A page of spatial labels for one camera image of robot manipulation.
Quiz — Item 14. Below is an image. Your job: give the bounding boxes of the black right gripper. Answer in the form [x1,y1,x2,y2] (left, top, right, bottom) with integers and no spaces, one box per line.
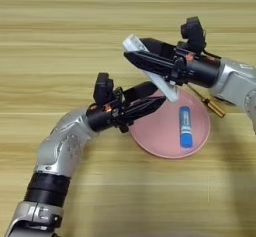
[123,38,221,89]

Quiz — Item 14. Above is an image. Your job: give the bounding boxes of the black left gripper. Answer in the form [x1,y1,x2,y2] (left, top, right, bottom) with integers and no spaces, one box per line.
[85,81,167,134]

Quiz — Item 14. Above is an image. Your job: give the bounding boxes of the white remote control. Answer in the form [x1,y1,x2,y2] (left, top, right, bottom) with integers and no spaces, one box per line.
[122,34,180,103]

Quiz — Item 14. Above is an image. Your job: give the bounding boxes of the pink round plate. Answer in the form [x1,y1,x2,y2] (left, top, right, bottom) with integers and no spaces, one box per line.
[129,87,211,159]

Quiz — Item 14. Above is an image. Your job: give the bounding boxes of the blue glue stick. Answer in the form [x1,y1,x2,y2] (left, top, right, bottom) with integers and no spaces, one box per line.
[179,105,194,149]

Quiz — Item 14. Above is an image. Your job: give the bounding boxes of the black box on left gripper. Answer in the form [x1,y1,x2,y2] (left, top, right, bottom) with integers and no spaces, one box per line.
[92,72,115,108]

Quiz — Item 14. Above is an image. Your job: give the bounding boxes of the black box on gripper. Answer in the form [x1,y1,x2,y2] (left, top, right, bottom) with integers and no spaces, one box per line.
[180,16,207,54]
[92,72,115,108]

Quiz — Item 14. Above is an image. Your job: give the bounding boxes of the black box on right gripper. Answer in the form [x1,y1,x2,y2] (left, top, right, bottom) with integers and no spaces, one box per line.
[180,16,207,54]

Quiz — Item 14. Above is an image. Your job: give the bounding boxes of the screwdriver with amber handle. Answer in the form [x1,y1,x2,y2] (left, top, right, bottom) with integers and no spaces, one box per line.
[186,82,227,119]

